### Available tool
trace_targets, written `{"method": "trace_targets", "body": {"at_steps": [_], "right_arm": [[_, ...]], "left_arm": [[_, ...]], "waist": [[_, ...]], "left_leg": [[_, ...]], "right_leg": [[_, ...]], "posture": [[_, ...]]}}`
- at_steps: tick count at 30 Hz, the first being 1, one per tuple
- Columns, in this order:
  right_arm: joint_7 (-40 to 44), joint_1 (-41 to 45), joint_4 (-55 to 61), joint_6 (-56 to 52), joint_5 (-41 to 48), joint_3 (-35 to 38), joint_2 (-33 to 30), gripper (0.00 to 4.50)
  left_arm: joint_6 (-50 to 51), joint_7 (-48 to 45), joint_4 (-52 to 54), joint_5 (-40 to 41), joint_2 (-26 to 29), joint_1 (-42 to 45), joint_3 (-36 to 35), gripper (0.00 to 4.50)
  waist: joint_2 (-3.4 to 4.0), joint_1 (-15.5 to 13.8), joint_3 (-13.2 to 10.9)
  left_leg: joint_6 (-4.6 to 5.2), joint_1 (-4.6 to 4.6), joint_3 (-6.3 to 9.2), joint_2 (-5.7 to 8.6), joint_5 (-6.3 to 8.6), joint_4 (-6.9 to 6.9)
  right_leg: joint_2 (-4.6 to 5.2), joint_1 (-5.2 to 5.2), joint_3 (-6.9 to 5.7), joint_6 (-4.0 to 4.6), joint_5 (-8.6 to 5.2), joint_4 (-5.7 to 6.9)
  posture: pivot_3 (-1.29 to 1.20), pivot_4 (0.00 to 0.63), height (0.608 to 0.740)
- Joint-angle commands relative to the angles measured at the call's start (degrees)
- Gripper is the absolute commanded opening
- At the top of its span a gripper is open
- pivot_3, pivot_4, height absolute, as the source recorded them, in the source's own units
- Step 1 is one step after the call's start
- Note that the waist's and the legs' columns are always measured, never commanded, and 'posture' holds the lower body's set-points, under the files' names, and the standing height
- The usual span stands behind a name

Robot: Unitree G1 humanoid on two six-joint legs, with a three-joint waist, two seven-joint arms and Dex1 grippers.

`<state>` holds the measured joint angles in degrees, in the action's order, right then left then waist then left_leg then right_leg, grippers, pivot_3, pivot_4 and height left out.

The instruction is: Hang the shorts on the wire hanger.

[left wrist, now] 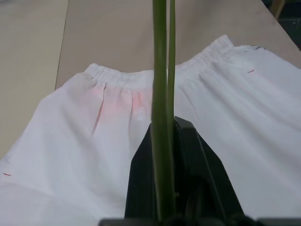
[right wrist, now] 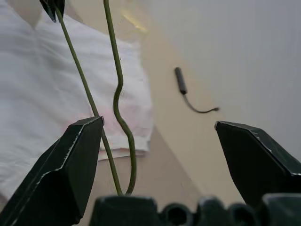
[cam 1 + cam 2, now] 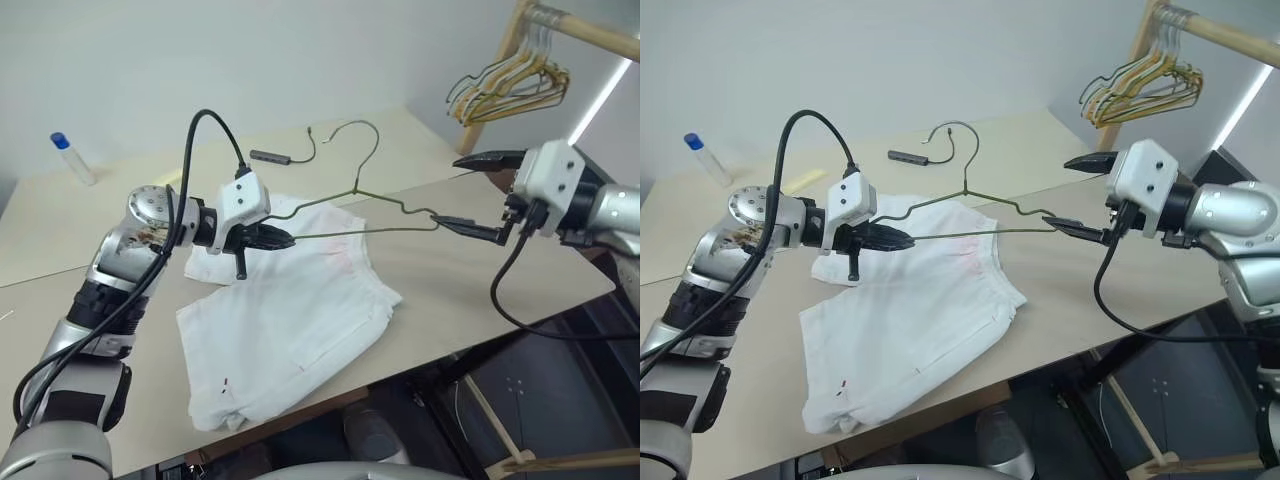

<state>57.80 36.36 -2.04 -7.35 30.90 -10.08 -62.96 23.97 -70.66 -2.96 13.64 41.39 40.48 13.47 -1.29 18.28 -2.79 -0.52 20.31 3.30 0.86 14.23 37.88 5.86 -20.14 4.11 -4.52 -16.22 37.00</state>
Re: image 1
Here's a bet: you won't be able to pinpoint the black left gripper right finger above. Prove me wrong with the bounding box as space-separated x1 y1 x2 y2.
173 116 244 218

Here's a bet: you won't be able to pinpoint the white shorts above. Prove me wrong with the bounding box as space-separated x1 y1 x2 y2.
0 34 301 226

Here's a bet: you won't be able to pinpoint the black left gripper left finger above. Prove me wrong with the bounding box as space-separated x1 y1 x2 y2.
124 123 158 218

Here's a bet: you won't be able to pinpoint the wooden chair leg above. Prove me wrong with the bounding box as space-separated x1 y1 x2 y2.
275 0 284 20

